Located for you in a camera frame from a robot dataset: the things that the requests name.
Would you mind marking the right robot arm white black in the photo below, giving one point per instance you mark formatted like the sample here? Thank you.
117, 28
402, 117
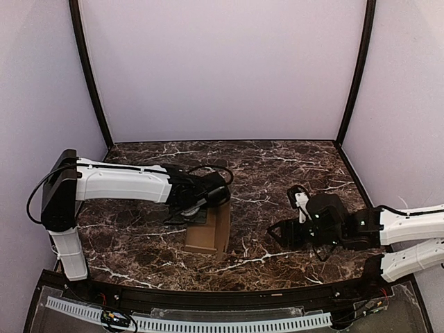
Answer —
324, 221

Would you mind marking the black frame post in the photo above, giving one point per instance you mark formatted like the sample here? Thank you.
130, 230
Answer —
359, 70
79, 34

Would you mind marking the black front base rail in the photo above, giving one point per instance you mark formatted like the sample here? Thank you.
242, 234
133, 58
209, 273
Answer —
324, 296

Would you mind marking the small green circuit board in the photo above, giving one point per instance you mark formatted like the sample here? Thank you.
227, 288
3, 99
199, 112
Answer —
114, 318

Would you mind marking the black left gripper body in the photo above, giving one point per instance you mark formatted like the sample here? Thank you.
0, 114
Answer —
193, 215

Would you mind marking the right black frame post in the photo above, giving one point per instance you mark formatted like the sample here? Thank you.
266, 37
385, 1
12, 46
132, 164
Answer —
359, 70

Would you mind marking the white slotted cable duct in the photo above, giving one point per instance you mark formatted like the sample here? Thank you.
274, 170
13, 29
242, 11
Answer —
141, 323

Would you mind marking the left black frame post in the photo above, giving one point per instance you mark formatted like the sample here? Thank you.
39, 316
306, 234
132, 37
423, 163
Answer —
79, 34

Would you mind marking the brown cardboard box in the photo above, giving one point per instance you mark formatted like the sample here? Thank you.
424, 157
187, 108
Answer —
211, 235

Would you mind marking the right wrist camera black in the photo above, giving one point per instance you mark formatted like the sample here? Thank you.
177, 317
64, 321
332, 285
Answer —
298, 197

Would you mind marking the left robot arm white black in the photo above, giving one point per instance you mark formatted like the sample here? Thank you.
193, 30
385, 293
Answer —
189, 197

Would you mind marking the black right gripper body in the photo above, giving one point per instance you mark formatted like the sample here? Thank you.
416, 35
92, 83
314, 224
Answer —
300, 229

